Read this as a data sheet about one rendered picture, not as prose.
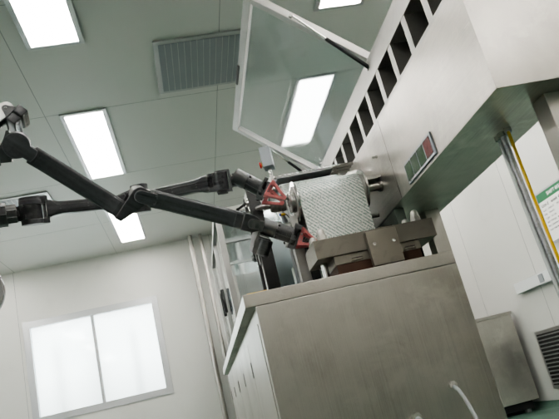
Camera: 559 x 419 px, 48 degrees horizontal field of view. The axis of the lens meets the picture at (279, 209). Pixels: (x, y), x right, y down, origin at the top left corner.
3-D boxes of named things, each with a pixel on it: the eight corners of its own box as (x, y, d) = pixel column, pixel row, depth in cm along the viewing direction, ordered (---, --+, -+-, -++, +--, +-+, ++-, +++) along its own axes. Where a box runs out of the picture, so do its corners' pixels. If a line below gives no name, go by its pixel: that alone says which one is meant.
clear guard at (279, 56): (237, 127, 330) (238, 126, 330) (322, 171, 327) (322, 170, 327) (250, 0, 232) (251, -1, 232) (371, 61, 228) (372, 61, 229)
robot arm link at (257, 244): (250, 218, 208) (242, 214, 216) (239, 250, 208) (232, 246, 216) (282, 227, 212) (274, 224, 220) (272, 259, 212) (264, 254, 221)
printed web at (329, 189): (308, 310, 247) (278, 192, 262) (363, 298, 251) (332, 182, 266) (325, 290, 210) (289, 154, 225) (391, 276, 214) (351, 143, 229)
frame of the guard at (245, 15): (227, 136, 332) (234, 125, 335) (319, 185, 329) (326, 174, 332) (237, 0, 226) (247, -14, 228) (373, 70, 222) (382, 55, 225)
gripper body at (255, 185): (261, 193, 221) (243, 184, 221) (259, 203, 230) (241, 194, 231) (269, 178, 223) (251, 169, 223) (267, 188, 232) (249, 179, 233)
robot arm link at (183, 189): (130, 214, 241) (126, 185, 242) (139, 214, 247) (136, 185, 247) (225, 194, 223) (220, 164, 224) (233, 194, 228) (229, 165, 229)
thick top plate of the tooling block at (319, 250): (309, 271, 208) (304, 254, 210) (421, 248, 215) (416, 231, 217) (317, 259, 193) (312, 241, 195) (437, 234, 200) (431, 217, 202)
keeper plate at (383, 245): (373, 267, 194) (363, 234, 197) (403, 261, 196) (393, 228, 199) (375, 265, 192) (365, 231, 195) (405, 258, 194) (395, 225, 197)
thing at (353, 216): (315, 260, 214) (302, 209, 219) (380, 247, 218) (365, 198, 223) (315, 259, 213) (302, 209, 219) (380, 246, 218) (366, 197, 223)
